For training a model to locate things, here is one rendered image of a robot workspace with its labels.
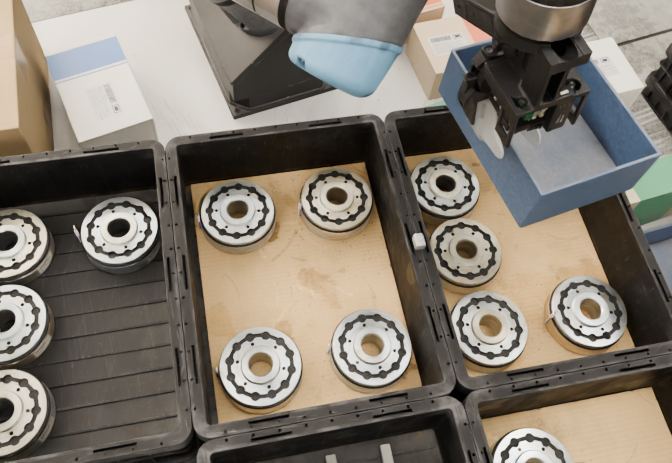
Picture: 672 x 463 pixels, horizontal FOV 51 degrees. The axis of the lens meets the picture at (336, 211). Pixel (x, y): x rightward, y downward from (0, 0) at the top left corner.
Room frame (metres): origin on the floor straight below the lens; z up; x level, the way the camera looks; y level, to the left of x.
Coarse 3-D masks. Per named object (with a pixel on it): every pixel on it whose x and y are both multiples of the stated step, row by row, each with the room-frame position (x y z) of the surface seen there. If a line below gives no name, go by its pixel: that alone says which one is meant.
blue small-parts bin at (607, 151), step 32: (448, 64) 0.55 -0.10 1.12; (448, 96) 0.53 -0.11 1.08; (608, 96) 0.53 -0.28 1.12; (576, 128) 0.52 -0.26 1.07; (608, 128) 0.51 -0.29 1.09; (640, 128) 0.48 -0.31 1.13; (480, 160) 0.46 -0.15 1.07; (512, 160) 0.42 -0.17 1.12; (544, 160) 0.47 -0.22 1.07; (576, 160) 0.48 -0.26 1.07; (608, 160) 0.49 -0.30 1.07; (640, 160) 0.44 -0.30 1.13; (512, 192) 0.41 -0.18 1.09; (544, 192) 0.38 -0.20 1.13; (576, 192) 0.40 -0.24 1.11; (608, 192) 0.43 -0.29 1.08
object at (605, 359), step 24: (384, 120) 0.60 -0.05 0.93; (408, 192) 0.49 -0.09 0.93; (624, 192) 0.54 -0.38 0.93; (624, 216) 0.50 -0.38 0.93; (432, 264) 0.39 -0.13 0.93; (648, 264) 0.43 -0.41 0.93; (432, 288) 0.36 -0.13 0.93; (456, 336) 0.30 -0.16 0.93; (456, 360) 0.27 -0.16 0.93; (576, 360) 0.29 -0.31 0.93; (600, 360) 0.30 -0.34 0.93; (624, 360) 0.30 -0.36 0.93; (456, 384) 0.25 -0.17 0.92; (480, 384) 0.25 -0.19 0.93; (504, 384) 0.25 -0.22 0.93
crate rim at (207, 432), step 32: (256, 128) 0.55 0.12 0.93; (288, 128) 0.56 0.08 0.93; (320, 128) 0.57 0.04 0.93; (384, 128) 0.58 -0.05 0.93; (384, 160) 0.53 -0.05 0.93; (416, 256) 0.40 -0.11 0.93; (192, 320) 0.27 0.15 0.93; (192, 352) 0.24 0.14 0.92; (448, 352) 0.28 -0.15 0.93; (192, 384) 0.20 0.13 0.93; (448, 384) 0.24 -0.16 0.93; (192, 416) 0.16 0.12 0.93; (288, 416) 0.18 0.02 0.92; (320, 416) 0.18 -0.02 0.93
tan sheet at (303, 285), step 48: (192, 192) 0.49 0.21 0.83; (288, 192) 0.52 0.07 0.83; (288, 240) 0.44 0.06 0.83; (336, 240) 0.45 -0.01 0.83; (384, 240) 0.46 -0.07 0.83; (240, 288) 0.36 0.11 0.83; (288, 288) 0.37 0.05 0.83; (336, 288) 0.38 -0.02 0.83; (384, 288) 0.39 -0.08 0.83; (288, 336) 0.30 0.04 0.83; (336, 384) 0.25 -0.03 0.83
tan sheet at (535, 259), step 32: (416, 160) 0.61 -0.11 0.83; (480, 192) 0.57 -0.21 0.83; (512, 224) 0.52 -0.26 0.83; (544, 224) 0.53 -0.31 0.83; (576, 224) 0.54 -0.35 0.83; (512, 256) 0.47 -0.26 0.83; (544, 256) 0.48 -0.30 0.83; (576, 256) 0.48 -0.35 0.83; (512, 288) 0.42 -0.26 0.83; (544, 288) 0.43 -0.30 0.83; (544, 320) 0.38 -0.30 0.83; (544, 352) 0.33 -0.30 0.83
